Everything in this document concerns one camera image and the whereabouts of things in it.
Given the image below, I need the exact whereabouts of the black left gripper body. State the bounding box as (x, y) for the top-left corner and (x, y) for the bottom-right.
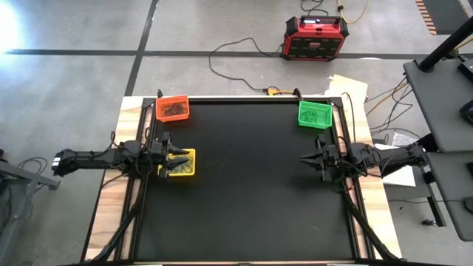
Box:
(160, 132), (173, 180)

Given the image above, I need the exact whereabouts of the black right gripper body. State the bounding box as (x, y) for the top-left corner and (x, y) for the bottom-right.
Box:
(314, 134), (333, 183)

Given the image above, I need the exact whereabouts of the yellow plastic basket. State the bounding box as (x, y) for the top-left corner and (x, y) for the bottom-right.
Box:
(157, 148), (197, 177)

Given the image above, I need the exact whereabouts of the green plastic basket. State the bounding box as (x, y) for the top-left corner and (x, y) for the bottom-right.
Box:
(297, 100), (334, 130)

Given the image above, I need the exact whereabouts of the orange plastic basket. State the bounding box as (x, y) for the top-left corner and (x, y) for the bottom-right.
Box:
(155, 95), (191, 123)

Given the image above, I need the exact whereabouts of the manila paper folder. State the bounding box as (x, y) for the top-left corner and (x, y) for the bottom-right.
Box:
(324, 74), (370, 112)

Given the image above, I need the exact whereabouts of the crumpled clear plastic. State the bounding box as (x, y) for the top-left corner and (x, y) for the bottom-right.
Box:
(390, 131), (409, 148)

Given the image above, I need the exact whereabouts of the white paper sheet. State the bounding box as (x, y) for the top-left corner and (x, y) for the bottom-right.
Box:
(372, 142), (417, 188)

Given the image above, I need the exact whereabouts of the red black jobsite radio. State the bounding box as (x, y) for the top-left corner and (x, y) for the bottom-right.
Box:
(281, 15), (350, 62)

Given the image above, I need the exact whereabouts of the grey desk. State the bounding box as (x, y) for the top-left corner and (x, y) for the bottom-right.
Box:
(424, 150), (473, 242)
(402, 55), (473, 154)

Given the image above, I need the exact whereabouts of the grey metal stand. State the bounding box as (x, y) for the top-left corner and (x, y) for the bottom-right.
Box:
(0, 149), (62, 266)

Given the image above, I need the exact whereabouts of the black computer mouse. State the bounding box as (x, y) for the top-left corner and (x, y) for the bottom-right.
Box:
(459, 98), (473, 126)

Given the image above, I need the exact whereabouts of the black pole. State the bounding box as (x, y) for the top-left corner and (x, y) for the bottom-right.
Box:
(418, 15), (473, 73)

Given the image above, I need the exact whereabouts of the black mat orange striped edge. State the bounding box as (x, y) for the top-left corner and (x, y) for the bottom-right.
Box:
(414, 0), (473, 36)

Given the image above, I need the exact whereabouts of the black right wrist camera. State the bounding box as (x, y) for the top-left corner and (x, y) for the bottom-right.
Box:
(327, 144), (341, 167)

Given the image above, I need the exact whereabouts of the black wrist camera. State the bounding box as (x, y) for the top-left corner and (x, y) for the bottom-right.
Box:
(327, 144), (341, 167)
(149, 142), (163, 166)

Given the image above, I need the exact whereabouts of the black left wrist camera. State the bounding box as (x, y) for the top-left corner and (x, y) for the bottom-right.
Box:
(149, 142), (163, 166)

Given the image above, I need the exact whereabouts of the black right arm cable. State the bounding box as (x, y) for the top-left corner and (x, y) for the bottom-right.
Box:
(332, 134), (358, 193)

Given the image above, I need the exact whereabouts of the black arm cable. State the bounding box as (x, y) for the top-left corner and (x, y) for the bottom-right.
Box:
(109, 127), (156, 177)
(332, 134), (358, 193)

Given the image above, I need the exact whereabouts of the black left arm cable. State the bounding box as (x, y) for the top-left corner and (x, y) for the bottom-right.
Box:
(109, 127), (156, 177)

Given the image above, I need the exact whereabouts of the yellow extension cord plug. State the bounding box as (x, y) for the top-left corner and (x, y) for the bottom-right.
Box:
(265, 86), (296, 97)

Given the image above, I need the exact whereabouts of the black aluminium table frame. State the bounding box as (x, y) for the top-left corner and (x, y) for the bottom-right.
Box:
(131, 95), (365, 264)

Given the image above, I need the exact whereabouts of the yellow floor cable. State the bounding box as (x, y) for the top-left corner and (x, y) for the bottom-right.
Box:
(365, 83), (409, 117)
(336, 0), (370, 25)

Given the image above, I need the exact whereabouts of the black power cable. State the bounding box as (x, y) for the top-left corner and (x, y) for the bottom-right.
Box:
(208, 36), (285, 92)

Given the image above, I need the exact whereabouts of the thin black floor cable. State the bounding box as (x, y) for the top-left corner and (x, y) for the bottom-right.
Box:
(387, 198), (467, 205)

